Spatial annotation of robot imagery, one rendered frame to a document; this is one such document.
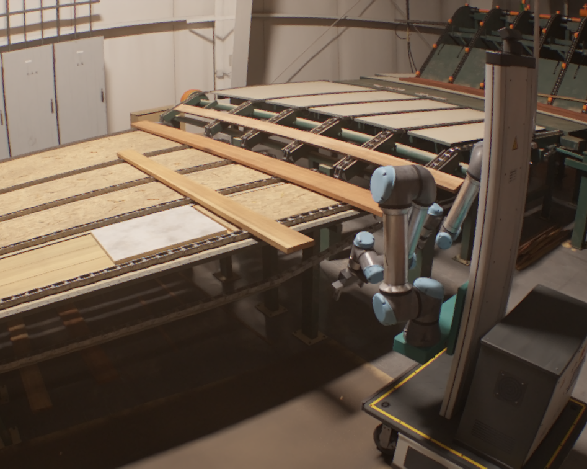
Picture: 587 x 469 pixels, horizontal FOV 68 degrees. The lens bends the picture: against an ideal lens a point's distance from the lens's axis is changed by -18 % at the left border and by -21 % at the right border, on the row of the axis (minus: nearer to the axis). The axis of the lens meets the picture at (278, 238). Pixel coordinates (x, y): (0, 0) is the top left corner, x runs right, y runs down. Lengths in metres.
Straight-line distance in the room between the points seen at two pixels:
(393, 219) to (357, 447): 1.21
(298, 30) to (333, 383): 8.16
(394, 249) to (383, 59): 10.14
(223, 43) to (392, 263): 7.58
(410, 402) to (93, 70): 6.57
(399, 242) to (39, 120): 6.44
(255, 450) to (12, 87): 6.19
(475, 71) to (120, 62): 5.75
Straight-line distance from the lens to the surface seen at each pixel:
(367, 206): 2.77
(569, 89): 7.61
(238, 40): 8.46
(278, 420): 2.61
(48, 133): 7.62
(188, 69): 8.90
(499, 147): 1.67
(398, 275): 1.73
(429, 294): 1.80
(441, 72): 8.71
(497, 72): 1.64
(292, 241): 2.34
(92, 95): 7.72
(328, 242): 4.11
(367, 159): 3.56
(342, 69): 10.89
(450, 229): 2.22
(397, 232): 1.69
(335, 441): 2.50
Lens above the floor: 1.81
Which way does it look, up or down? 23 degrees down
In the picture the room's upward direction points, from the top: 1 degrees counter-clockwise
